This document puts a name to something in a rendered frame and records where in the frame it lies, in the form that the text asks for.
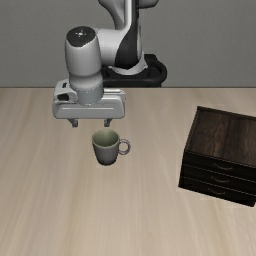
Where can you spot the green mug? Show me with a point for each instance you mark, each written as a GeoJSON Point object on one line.
{"type": "Point", "coordinates": [106, 147]}

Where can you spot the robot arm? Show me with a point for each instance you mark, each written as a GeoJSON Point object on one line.
{"type": "Point", "coordinates": [87, 56]}

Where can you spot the dark wooden cabinet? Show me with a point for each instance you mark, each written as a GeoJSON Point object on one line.
{"type": "Point", "coordinates": [220, 155]}

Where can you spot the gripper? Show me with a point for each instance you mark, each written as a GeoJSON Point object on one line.
{"type": "Point", "coordinates": [89, 109]}

